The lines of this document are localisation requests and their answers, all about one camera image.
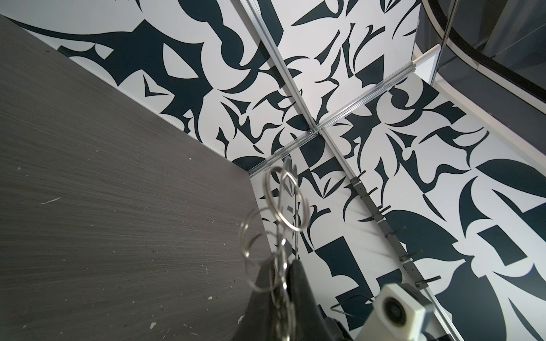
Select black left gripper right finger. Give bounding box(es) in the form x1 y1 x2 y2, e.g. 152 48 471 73
287 260 346 341

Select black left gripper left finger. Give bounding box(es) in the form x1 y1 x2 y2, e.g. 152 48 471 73
233 284 280 341

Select black wall hook rack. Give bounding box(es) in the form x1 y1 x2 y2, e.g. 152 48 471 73
351 177 442 290

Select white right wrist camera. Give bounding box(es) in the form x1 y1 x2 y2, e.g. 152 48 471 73
355 283 434 341

